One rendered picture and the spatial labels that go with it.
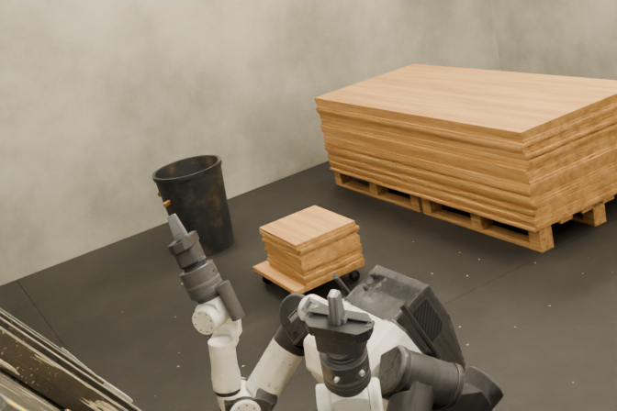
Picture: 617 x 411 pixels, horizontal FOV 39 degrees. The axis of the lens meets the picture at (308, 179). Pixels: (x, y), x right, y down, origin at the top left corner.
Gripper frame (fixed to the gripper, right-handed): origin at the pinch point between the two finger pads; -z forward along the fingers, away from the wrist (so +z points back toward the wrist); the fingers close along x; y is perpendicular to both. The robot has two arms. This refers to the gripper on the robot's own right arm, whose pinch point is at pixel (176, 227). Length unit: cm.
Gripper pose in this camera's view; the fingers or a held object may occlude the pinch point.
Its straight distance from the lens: 211.7
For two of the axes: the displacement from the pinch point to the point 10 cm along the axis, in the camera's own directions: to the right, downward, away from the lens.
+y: -9.1, 4.0, 1.3
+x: -0.7, 1.4, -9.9
